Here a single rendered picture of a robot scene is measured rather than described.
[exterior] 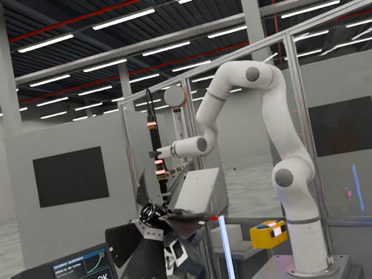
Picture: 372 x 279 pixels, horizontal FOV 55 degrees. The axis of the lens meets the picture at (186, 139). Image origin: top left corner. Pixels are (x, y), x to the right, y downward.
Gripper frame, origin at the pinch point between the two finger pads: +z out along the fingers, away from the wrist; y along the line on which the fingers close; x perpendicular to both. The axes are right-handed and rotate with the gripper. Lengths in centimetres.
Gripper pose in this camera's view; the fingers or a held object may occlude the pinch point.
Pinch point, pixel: (156, 153)
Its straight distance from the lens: 180.5
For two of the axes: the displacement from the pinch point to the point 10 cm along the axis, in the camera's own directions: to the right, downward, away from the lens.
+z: -6.8, 1.5, 7.2
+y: 7.1, -1.1, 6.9
